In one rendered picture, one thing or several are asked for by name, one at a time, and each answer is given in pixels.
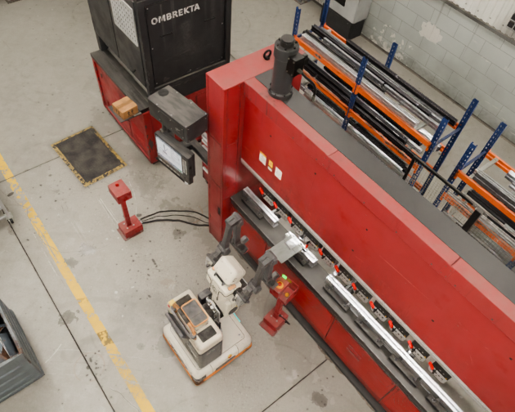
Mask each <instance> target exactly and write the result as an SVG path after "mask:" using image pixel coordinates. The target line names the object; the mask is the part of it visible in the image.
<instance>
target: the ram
mask: <svg viewBox="0 0 515 412"><path fill-rule="evenodd" d="M260 151H261V152H262V153H263V154H264V155H265V156H266V165H264V164H263V163H262V162H261V161H260V160H259V156H260ZM241 159H242V160H243V161H244V162H245V163H246V164H247V165H248V166H249V167H250V168H251V169H252V170H253V171H254V172H255V173H256V174H257V175H258V176H259V177H260V178H261V179H262V180H263V181H264V182H265V183H266V184H267V185H268V186H269V187H270V188H271V189H272V190H273V191H274V192H275V193H276V194H277V195H278V196H279V197H280V198H281V199H282V200H283V201H284V202H285V203H286V204H287V205H288V206H289V207H290V208H291V209H292V210H293V211H294V212H295V213H296V214H297V215H298V216H299V217H300V218H301V219H302V220H303V221H304V222H305V223H306V224H307V225H308V226H309V227H310V228H311V229H312V230H313V231H314V232H315V233H316V234H317V235H318V236H319V237H320V238H321V239H322V240H323V241H324V242H325V243H326V244H327V245H328V246H329V247H330V248H331V249H332V250H333V251H334V252H335V253H336V254H337V255H338V256H339V257H340V258H341V259H342V260H343V261H344V262H345V263H346V264H347V265H348V266H349V267H350V268H351V269H352V270H353V271H354V272H355V273H356V274H357V275H358V276H359V277H360V278H361V279H362V280H363V281H364V282H365V283H366V284H367V285H368V286H369V287H370V288H371V289H372V290H373V291H374V292H375V294H376V295H377V296H378V297H379V298H380V299H381V300H382V301H383V302H384V303H385V304H386V305H387V306H388V307H389V308H390V309H391V310H392V311H393V312H394V313H395V314H396V315H397V316H398V317H399V318H400V319H401V320H402V321H403V322H404V323H405V324H406V325H407V326H408V327H409V328H410V329H411V330H412V331H413V332H414V333H415V334H416V335H417V336H418V337H419V338H420V339H421V340H422V341H423V342H424V343H425V344H426V345H427V346H428V347H429V348H430V349H431V350H432V351H433V352H434V353H435V354H436V355H437V356H438V357H439V358H440V359H441V361H442V362H443V363H444V364H445V365H446V366H447V367H448V368H449V369H450V370H451V371H452V372H453V373H454V374H455V375H456V376H457V377H458V378H459V379H460V380H461V381H462V382H463V383H464V384H465V385H466V386H467V387H468V388H469V389H470V390H471V391H472V392H473V393H474V394H475V395H476V396H477V397H478V398H479V399H480V400H481V401H482V402H483V403H484V404H485V405H486V406H487V407H488V408H489V409H490V410H491V411H492V412H515V342H514V341H513V340H511V339H510V338H509V337H508V336H507V335H506V334H505V333H504V332H503V331H501V330H500V329H499V328H498V327H497V326H496V325H495V324H494V323H492V322H491V321H490V320H489V319H488V318H487V317H486V316H485V315H484V314H482V313H481V312H480V311H479V310H478V309H477V308H476V307H475V306H474V305H472V304H471V303H470V301H469V300H467V299H466V298H465V297H464V296H463V295H462V294H461V293H460V292H459V291H458V290H457V289H456V288H454V287H453V286H452V285H451V284H450V283H449V282H448V281H447V280H446V279H444V278H443V277H442V276H441V275H440V274H439V273H438V272H437V271H436V270H434V269H433V268H432V267H431V266H430V265H429V264H428V263H427V262H425V261H424V260H423V259H422V258H421V257H420V256H419V255H418V254H417V253H416V252H415V251H414V250H413V249H412V248H411V247H410V246H409V245H408V244H406V243H405V242H404V241H403V240H402V239H401V238H400V237H399V236H398V235H396V234H395V233H394V232H393V231H392V230H391V229H390V228H389V227H388V226H386V225H385V224H384V223H383V222H382V221H381V220H380V219H379V218H378V217H376V216H375V215H374V214H373V213H372V212H371V211H370V210H369V209H368V208H367V207H366V206H364V205H363V203H362V202H360V201H359V200H358V199H357V198H356V197H355V196H354V195H353V194H352V193H351V192H350V191H348V190H347V189H346V188H345V187H344V186H343V185H342V184H341V183H340V182H338V181H337V180H336V179H335V178H334V177H333V176H332V175H331V174H330V173H328V172H327V171H326V170H325V169H324V168H323V167H322V166H321V165H319V164H318V163H317V162H316V161H315V160H314V159H313V158H312V157H311V156H310V155H309V154H308V153H307V152H306V151H305V150H304V149H303V148H302V147H300V146H299V145H298V144H297V143H296V142H295V141H294V140H293V139H291V138H290V137H289V136H288V135H287V134H286V133H285V132H284V131H283V130H281V129H280V128H279V127H278V126H277V125H276V124H275V123H274V122H273V121H271V120H270V119H269V118H268V117H267V116H266V115H265V114H264V113H263V112H261V111H260V109H259V108H258V107H256V106H255V104H253V103H252V102H251V101H250V100H249V99H248V98H247V97H245V103H244V126H243V140H242V152H241ZM242 160H241V163H242V164H243V165H244V166H245V167H246V168H247V169H248V170H249V171H250V172H251V173H252V174H253V175H254V176H255V177H256V178H257V179H258V180H259V181H260V182H261V183H262V184H263V185H264V186H265V187H266V188H267V189H268V190H269V191H270V192H271V193H272V194H273V195H274V196H275V197H276V198H277V199H278V200H279V201H280V202H281V203H282V204H283V205H284V206H285V207H286V208H287V209H288V210H289V211H290V212H291V213H292V214H293V212H292V211H291V210H290V209H289V208H288V207H287V206H286V205H285V204H284V203H283V202H282V201H281V200H280V199H279V198H278V197H277V196H276V195H275V194H274V193H273V192H272V191H271V190H270V189H269V188H268V187H267V186H266V185H265V184H264V183H263V182H262V181H261V180H260V179H259V178H258V177H257V176H256V175H255V174H254V173H253V172H252V171H251V170H250V169H249V168H248V167H247V166H246V165H245V164H244V163H243V162H242ZM269 160H270V161H271V162H272V163H273V165H272V168H271V167H270V166H269V165H268V164H269ZM268 166H269V167H270V168H271V169H272V171H270V170H269V169H268ZM275 166H276V167H277V168H278V169H279V170H280V171H281V172H282V177H281V180H280V179H279V178H278V177H277V176H276V175H275ZM293 215H294V214H293ZM294 216H295V215H294ZM295 217H296V216H295ZM296 218H297V217H296ZM297 219H298V218H297ZM298 220H299V219H298ZM299 221H300V220H299ZM300 222H301V221H300ZM301 223H302V222H301ZM302 224H303V223H302ZM303 225H304V224H303ZM304 226H305V225H304ZM305 228H306V229H307V230H308V231H309V232H310V233H311V234H312V235H313V236H314V237H315V238H316V239H317V240H318V241H319V242H320V243H321V244H322V245H323V246H324V247H325V248H326V249H327V250H328V251H329V252H330V253H331V254H332V255H333V256H334V257H335V258H336V259H337V260H338V261H339V262H340V263H341V264H342V265H343V266H344V267H345V265H344V264H343V263H342V262H341V261H340V260H339V259H338V258H337V257H336V256H335V255H334V254H333V253H332V252H331V251H330V250H329V249H328V248H327V247H326V246H325V245H324V244H323V243H322V242H321V241H320V240H319V239H318V238H317V237H316V236H315V235H314V234H313V233H312V232H311V231H310V230H309V229H308V228H307V227H306V226H305ZM345 268H346V267H345ZM346 269H347V268H346ZM347 270H348V269H347ZM348 272H349V273H350V274H351V275H352V276H353V277H354V278H355V279H356V280H357V281H358V282H359V283H360V284H361V285H362V286H363V287H364V288H365V289H366V290H367V291H368V292H369V293H370V294H371V295H372V296H373V297H374V298H375V299H376V300H377V301H378V302H379V303H380V304H381V305H382V306H383V307H384V308H385V309H386V310H387V311H388V312H389V313H390V314H391V315H392V317H393V318H394V319H395V320H396V321H397V322H398V323H399V324H400V325H401V326H402V327H403V328H404V329H405V330H406V331H407V332H408V333H409V334H410V335H411V336H412V337H413V338H414V339H415V340H416V341H417V342H418V343H419V344H420V345H421V346H422V347H423V348H424V349H425V350H426V351H427V352H428V353H429V354H430V355H431V356H432V357H433V358H434V359H435V361H436V362H437V363H438V364H439V365H440V366H441V367H442V368H443V369H444V370H445V371H446V372H447V373H448V374H449V375H450V376H451V377H452V378H453V379H454V380H455V381H456V382H457V383H458V384H459V385H460V386H461V387H462V388H463V389H464V390H465V391H466V392H467V393H468V394H469V395H470V396H471V397H472V398H473V399H474V400H475V401H476V402H477V403H478V405H479V406H480V407H481V408H482V409H483V410H484V411H485V412H489V411H488V410H487V409H486V408H485V407H484V406H483V405H482V404H481V403H480V402H479V401H478V400H477V399H476V398H475V397H474V396H473V395H472V394H471V393H470V392H469V391H468V390H467V389H466V388H465V387H464V386H463V385H462V384H461V383H460V382H459V381H458V380H457V379H456V378H455V377H454V376H453V375H452V374H451V373H450V372H449V371H448V369H447V368H446V367H445V366H444V365H443V364H442V363H441V362H440V361H439V360H438V359H437V358H436V357H435V356H434V355H433V354H432V353H431V352H430V351H429V350H428V349H427V348H426V347H425V346H424V345H423V344H422V343H421V342H420V341H419V340H418V339H417V338H416V337H415V336H414V335H413V334H412V333H411V332H410V331H409V330H408V329H407V328H406V327H405V326H404V325H403V324H402V323H401V322H400V321H399V320H398V319H397V318H396V317H395V316H394V315H393V314H392V313H391V312H390V311H389V310H388V309H387V308H386V307H385V306H384V305H383V304H382V303H381V302H380V301H379V300H378V299H377V298H376V297H375V296H374V295H373V294H372V293H371V292H370V291H369V290H368V289H367V288H366V287H365V286H364V285H363V284H362V283H361V282H360V281H359V280H358V279H357V278H356V277H355V276H354V275H353V274H352V273H351V272H350V271H349V270H348Z"/></svg>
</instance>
